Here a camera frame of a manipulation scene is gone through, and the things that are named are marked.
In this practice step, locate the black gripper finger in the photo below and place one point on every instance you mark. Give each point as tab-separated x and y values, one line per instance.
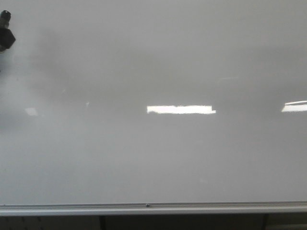
7	38

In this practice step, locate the white black-tipped marker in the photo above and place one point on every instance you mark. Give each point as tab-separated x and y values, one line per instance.
5	17

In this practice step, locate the white whiteboard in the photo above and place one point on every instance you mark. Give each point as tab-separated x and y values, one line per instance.
153	101

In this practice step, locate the aluminium marker tray rail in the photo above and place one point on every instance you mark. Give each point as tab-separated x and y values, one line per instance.
153	209

